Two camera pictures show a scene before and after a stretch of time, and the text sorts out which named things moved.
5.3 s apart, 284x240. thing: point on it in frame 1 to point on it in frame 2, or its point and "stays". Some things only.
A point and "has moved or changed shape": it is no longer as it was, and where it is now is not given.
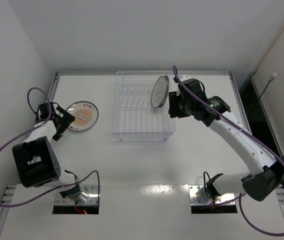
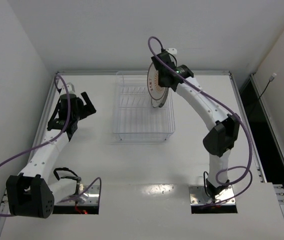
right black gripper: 172,104 to 164,81
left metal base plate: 89,196 stays
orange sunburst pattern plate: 85,114 has moved or changed shape
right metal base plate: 198,196 stays
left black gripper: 63,122 to 82,110
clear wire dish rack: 134,118 stays
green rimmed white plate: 167,88 stays
